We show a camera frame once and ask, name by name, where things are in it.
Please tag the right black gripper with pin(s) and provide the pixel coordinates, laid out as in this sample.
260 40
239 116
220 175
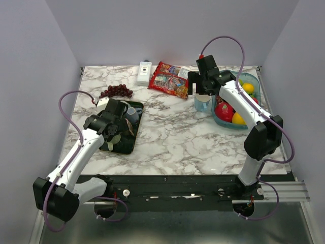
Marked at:
194 77

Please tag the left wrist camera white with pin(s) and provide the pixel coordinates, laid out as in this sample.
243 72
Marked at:
102 103

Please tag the red grape bunch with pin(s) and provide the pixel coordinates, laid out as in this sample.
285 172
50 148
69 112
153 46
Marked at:
116 90

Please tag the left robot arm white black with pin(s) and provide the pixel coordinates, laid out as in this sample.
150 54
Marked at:
59 194

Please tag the light green mug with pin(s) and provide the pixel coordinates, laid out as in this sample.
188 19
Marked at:
113 141

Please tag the red dragon fruit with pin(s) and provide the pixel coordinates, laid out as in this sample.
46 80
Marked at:
224 111

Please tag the dark green tray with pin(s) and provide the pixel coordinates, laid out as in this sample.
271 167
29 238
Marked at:
127 143

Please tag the teal plastic fruit bowl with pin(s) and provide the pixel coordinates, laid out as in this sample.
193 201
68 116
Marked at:
246 78

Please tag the light blue mug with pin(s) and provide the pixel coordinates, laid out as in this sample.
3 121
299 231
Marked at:
202 103

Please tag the yellow lemon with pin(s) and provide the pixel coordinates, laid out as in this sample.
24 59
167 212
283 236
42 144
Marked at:
237 119

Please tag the yellow orange fruit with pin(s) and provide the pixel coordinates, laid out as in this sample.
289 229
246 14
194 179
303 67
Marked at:
248 88

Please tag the white power strip box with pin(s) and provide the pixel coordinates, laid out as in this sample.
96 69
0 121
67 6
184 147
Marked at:
144 72

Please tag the grey blue mug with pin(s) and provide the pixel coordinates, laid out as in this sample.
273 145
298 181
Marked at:
133 114

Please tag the red snack bag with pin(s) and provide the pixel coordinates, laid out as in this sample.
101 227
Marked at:
169 79

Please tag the purple grapes in bowl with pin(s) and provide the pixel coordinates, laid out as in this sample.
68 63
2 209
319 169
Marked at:
219 99

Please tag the aluminium rail frame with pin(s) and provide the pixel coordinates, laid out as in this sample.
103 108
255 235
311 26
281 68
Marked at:
282 216

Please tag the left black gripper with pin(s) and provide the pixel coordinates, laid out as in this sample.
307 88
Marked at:
121 121

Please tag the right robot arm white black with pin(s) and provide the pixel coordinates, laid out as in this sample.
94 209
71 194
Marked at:
264 129

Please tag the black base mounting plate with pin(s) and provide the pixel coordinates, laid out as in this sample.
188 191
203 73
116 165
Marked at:
172 193

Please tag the brown striped mug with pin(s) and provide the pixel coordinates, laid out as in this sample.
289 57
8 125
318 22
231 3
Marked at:
129 128

